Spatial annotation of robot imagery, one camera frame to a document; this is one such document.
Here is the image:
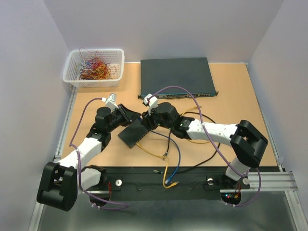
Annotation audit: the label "large rack network switch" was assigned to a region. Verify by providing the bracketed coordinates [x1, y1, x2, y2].
[138, 57, 218, 100]

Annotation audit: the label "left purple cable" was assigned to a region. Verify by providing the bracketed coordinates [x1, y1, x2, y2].
[69, 97, 129, 210]

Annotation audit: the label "tangled colourful wires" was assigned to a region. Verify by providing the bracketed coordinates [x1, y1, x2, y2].
[75, 47, 117, 81]

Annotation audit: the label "yellow ethernet cable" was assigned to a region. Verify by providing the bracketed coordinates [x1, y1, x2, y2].
[136, 141, 179, 189]
[180, 105, 211, 144]

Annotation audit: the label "purple cable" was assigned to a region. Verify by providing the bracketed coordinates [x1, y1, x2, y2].
[69, 97, 129, 210]
[148, 86, 262, 208]

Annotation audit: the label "white plastic basket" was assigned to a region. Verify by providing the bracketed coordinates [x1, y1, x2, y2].
[63, 48, 125, 88]

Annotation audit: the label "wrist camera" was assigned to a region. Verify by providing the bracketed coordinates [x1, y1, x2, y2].
[102, 93, 118, 112]
[143, 94, 158, 115]

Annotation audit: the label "black cable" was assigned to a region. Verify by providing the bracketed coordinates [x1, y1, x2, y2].
[153, 113, 221, 174]

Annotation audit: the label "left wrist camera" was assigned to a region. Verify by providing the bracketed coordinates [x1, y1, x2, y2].
[102, 93, 118, 112]

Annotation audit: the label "blue ethernet cable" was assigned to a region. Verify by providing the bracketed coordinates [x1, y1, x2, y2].
[137, 117, 181, 185]

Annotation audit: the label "aluminium rail frame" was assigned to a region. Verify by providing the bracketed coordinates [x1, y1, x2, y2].
[37, 64, 296, 231]

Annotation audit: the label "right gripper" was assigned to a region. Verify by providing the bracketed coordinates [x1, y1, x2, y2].
[140, 104, 173, 130]

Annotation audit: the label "small black network switch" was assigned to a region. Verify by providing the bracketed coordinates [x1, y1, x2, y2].
[118, 118, 149, 149]

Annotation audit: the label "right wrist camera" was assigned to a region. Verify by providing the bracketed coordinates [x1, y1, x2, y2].
[143, 94, 158, 115]

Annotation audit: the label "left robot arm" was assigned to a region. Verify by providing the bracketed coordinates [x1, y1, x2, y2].
[37, 104, 141, 211]

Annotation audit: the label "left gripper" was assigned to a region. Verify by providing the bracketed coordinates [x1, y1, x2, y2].
[106, 103, 141, 133]

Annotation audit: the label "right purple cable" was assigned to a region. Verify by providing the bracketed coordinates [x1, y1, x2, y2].
[148, 86, 262, 208]

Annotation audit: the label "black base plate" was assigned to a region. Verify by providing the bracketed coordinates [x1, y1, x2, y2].
[78, 165, 251, 202]

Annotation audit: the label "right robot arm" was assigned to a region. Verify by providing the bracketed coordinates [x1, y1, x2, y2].
[141, 103, 268, 188]

